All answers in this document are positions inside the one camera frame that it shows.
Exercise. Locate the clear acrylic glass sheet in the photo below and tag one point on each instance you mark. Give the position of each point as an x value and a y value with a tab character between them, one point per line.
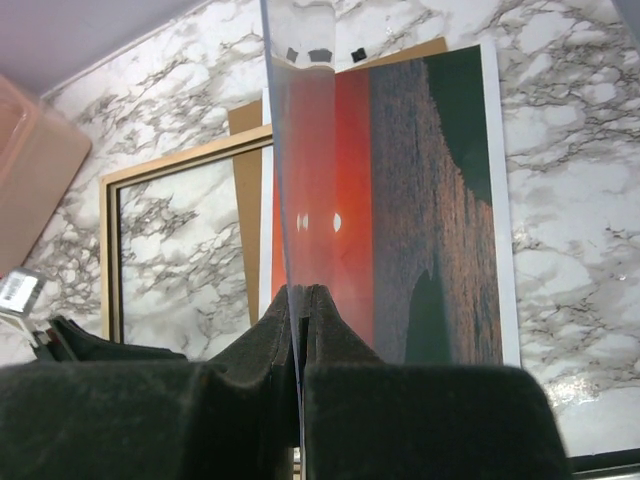
300	46

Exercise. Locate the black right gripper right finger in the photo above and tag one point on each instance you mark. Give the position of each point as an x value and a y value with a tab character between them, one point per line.
366	419

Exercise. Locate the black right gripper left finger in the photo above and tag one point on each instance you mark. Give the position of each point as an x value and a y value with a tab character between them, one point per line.
231	417

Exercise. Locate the brown cardboard backing board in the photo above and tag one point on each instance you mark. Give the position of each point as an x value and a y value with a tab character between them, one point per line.
248	169

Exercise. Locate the pink plastic storage box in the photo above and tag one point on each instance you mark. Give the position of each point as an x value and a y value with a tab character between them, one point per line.
41	152

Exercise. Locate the small black square piece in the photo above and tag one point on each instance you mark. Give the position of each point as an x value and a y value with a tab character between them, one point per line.
358	55

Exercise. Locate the red sunset photo print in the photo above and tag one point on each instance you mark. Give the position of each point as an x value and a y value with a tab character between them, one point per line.
423	269

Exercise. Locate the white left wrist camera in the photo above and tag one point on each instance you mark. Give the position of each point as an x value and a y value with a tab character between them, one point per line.
20	290

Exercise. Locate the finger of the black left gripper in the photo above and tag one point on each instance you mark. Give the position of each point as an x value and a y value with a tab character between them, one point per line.
69	342

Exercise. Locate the wooden picture frame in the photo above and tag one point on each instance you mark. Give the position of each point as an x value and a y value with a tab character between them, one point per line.
112	310

